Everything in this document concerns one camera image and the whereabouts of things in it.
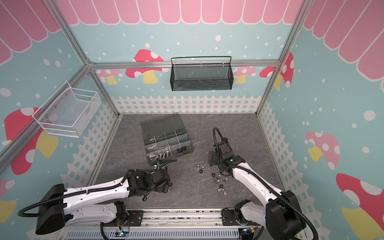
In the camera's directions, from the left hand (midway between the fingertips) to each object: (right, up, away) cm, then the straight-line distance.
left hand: (160, 184), depth 80 cm
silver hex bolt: (-3, +13, +15) cm, 20 cm away
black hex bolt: (+8, +16, +19) cm, 26 cm away
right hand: (+31, +14, +6) cm, 35 cm away
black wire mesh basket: (+24, +79, +60) cm, 102 cm away
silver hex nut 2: (+23, +6, +11) cm, 27 cm away
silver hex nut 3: (+30, +10, -10) cm, 33 cm away
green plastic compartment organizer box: (-1, +23, +20) cm, 31 cm away
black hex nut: (+22, +4, +10) cm, 25 cm away
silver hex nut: (+21, +7, +12) cm, 25 cm away
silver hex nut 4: (+32, 0, +6) cm, 33 cm away
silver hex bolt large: (0, +14, +17) cm, 22 cm away
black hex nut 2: (+30, +2, +9) cm, 31 cm away
